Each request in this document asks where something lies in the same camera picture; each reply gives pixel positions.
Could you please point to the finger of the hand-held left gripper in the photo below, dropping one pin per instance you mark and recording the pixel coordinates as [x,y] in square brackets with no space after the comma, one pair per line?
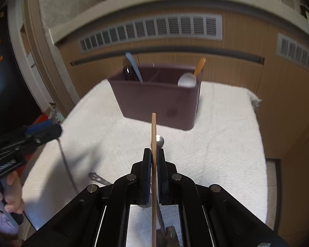
[40,128]
[50,133]

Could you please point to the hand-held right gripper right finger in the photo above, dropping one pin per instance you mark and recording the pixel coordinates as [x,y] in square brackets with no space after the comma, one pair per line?
[162,177]

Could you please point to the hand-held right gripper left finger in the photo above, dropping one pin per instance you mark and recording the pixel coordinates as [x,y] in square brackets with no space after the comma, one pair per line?
[146,175]

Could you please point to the wooden chopstick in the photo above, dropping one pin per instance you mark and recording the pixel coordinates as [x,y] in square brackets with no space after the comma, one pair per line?
[153,133]

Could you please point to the dark shovel-shaped spoon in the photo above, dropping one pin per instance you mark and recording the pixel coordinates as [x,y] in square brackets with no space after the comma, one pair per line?
[170,236]

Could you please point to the dark red utensil holder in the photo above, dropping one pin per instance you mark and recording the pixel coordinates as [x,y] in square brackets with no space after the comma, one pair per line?
[157,103]

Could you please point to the white ceramic spoon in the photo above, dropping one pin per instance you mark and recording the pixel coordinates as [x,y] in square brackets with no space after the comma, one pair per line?
[186,80]

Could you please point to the blue plastic spoon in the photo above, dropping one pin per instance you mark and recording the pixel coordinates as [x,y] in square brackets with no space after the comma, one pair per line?
[134,67]

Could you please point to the brown wooden spoon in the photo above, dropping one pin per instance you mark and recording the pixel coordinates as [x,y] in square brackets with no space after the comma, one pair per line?
[199,67]

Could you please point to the person's left hand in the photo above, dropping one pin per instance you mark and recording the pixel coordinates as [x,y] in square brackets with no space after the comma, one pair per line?
[14,204]

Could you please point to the small metal spoon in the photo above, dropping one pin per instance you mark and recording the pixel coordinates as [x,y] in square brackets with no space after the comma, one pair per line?
[159,141]

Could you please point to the dark metal utensil with hole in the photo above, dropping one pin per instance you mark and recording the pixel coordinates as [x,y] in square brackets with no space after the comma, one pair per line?
[94,176]

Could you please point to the white woven towel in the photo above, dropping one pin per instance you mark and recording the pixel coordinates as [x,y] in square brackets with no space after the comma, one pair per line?
[216,139]

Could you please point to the long grey vent grille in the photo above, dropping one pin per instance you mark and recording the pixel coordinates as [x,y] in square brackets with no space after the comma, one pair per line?
[157,30]

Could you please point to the short grey vent grille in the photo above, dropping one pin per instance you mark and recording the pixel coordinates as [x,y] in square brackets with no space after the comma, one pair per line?
[296,51]

